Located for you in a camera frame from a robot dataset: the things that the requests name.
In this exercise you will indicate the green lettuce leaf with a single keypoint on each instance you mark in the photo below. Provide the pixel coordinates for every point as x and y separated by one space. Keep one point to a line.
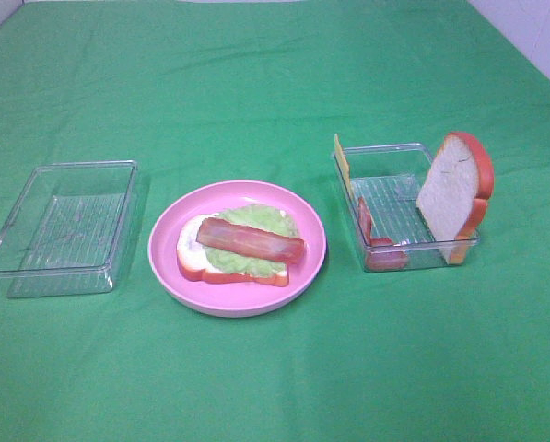
254 240

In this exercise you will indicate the bacon strip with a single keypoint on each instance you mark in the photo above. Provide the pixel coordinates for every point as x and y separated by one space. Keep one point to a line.
377 259
250 241

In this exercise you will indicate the bread slice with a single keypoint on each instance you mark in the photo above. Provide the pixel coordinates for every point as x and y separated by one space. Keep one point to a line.
454 197
198 262

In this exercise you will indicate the pink round plate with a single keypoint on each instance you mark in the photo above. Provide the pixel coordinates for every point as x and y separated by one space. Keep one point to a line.
244 299

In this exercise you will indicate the yellow cheese slice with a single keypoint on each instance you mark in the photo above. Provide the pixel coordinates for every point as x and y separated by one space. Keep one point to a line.
343 166

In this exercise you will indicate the clear right plastic container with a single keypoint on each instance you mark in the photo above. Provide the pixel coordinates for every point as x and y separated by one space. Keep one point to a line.
389 178

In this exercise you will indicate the clear plastic container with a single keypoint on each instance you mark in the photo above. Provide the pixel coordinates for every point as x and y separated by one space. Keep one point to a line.
67 232
389 178

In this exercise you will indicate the green tablecloth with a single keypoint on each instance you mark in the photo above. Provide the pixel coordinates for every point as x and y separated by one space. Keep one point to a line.
198 93

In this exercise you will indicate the clear left plastic container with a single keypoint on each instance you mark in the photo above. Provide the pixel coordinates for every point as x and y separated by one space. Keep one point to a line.
67 232

